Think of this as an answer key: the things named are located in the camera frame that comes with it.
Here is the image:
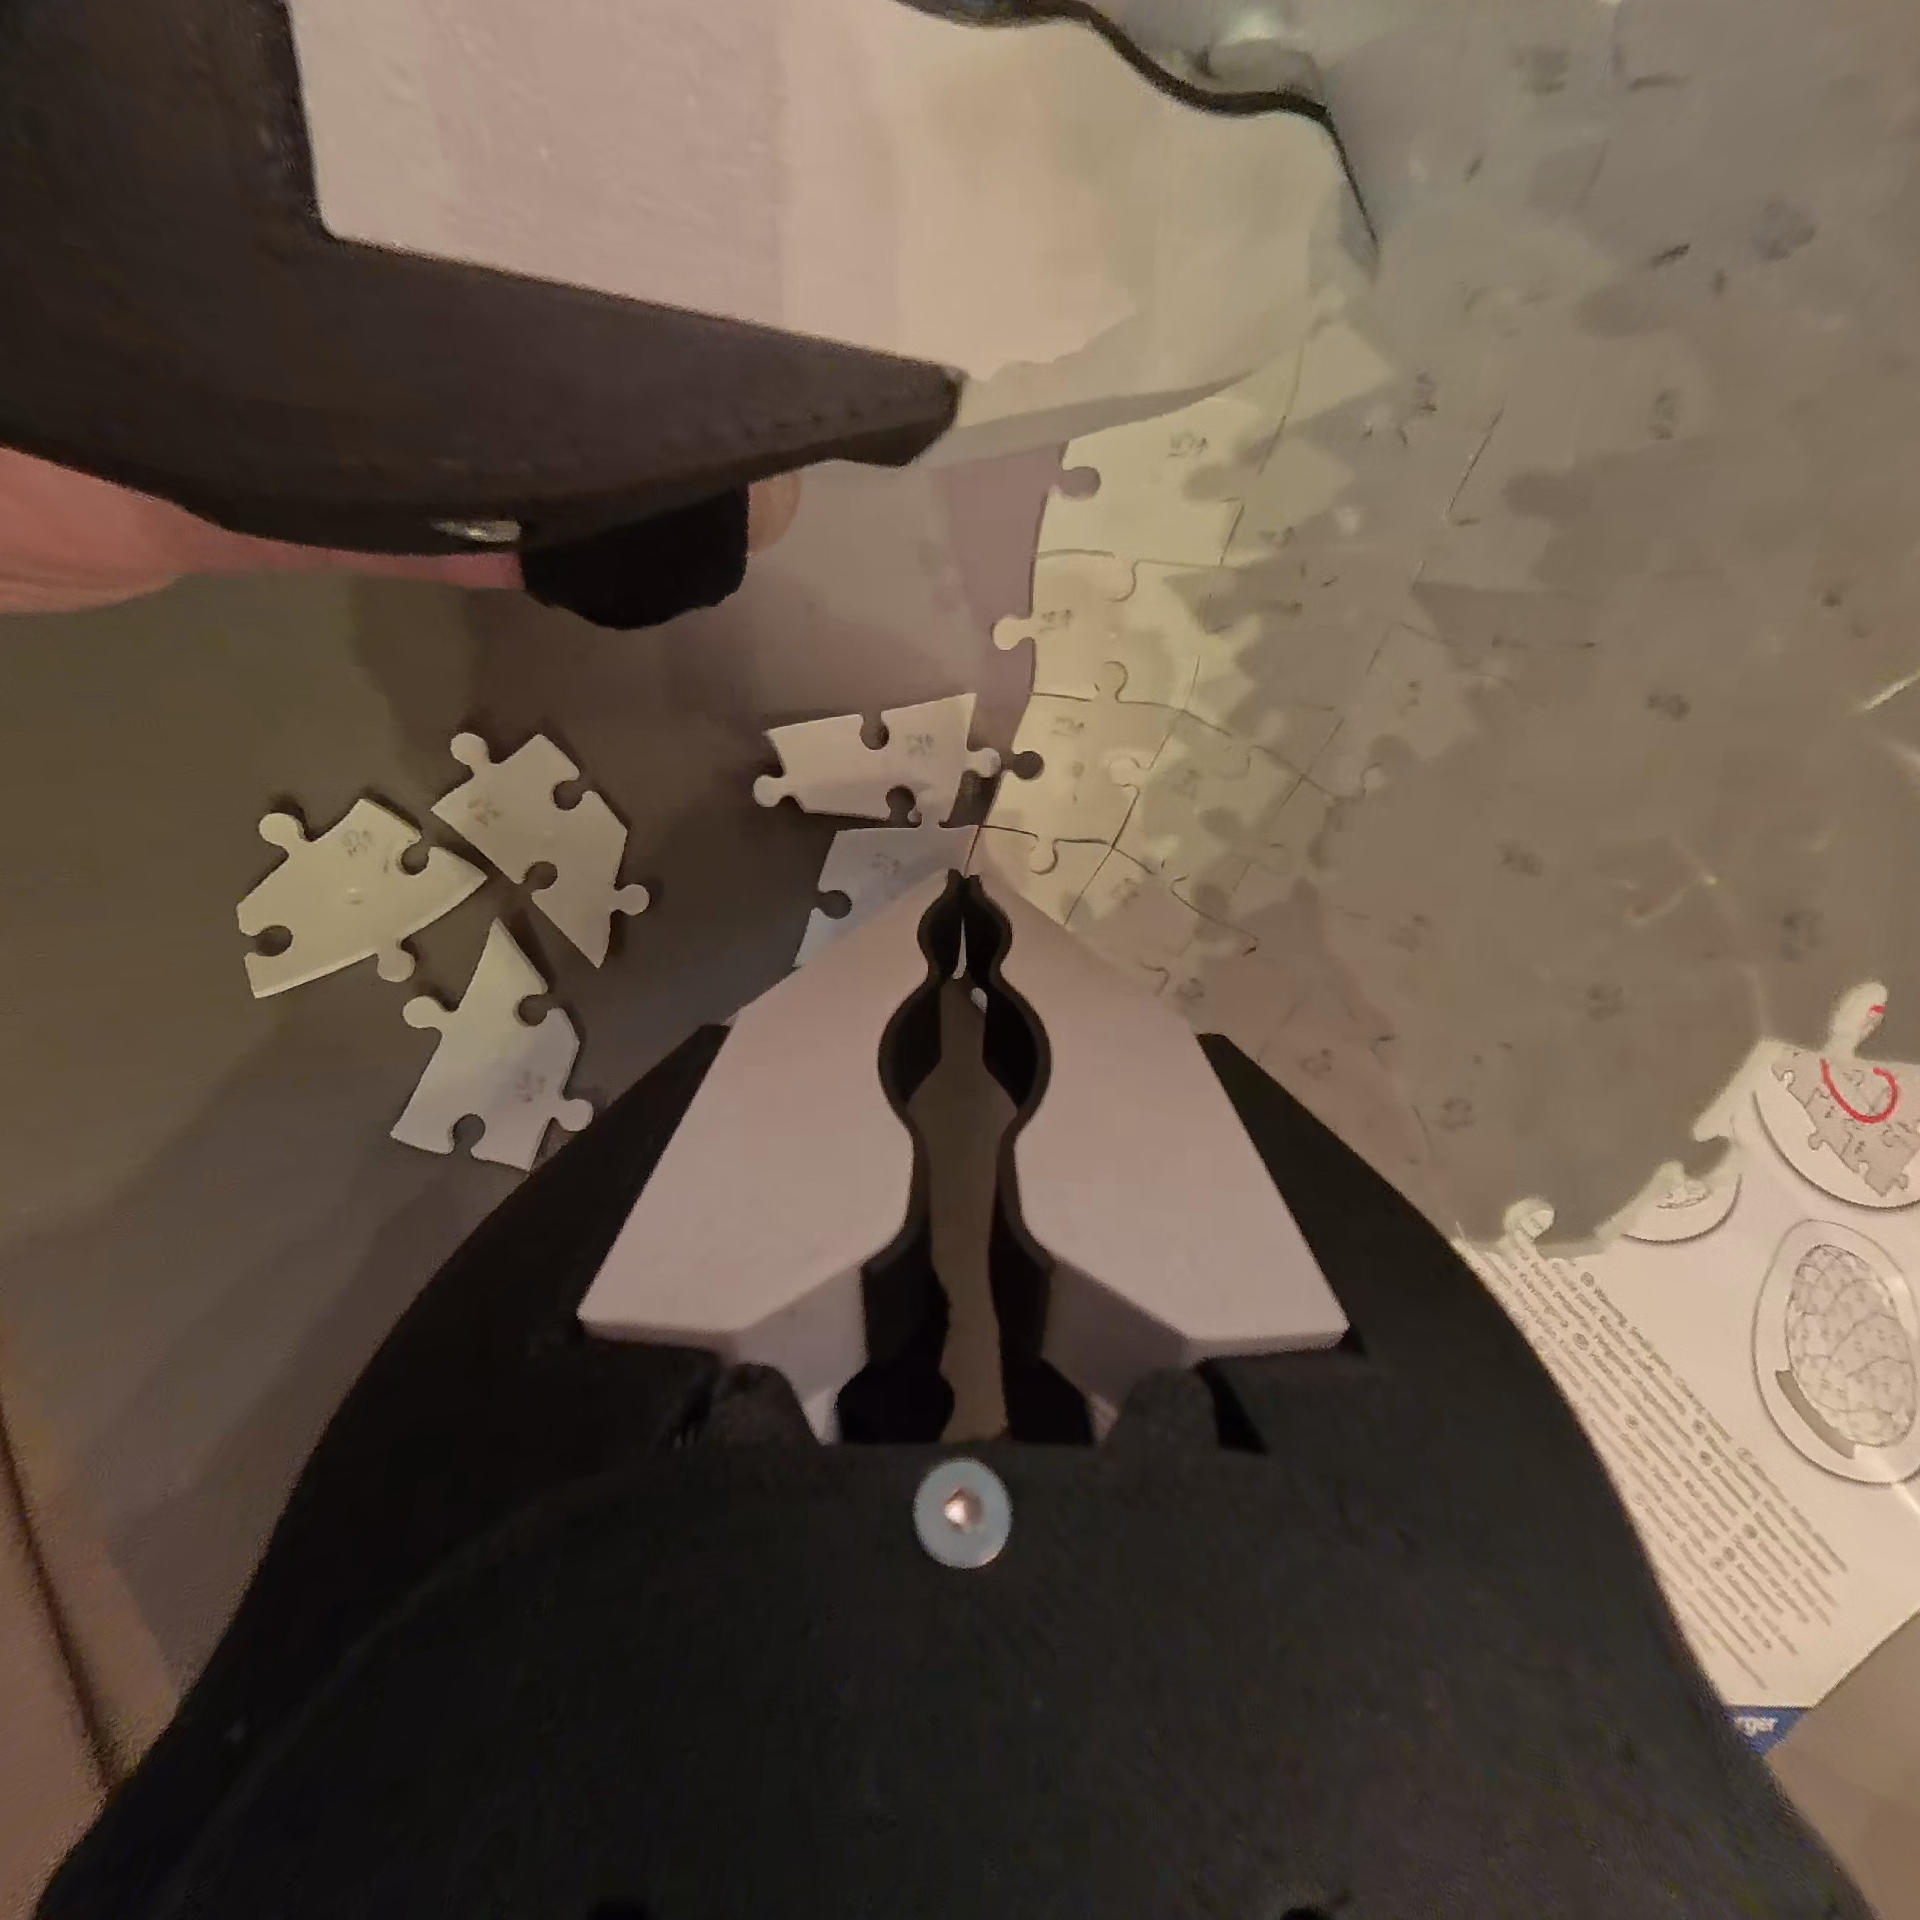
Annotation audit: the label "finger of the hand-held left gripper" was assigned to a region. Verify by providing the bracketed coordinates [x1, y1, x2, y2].
[293, 0, 1375, 466]

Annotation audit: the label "partly built puzzle ball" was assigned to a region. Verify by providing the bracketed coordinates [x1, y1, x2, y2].
[990, 0, 1920, 1261]

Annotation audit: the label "white instruction leaflet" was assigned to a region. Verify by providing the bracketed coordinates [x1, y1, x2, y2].
[1462, 1036, 1920, 1749]

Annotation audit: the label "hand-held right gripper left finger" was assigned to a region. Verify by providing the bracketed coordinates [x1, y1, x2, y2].
[576, 871, 965, 1444]

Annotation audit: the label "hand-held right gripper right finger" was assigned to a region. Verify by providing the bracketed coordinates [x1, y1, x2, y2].
[966, 877, 1353, 1450]

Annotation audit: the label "beige trousers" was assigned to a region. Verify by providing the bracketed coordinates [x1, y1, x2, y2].
[0, 1411, 195, 1920]

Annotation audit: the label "white puzzle piece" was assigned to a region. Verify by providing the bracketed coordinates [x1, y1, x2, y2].
[391, 918, 597, 1173]
[238, 797, 488, 999]
[754, 693, 1003, 829]
[432, 732, 653, 970]
[795, 825, 976, 970]

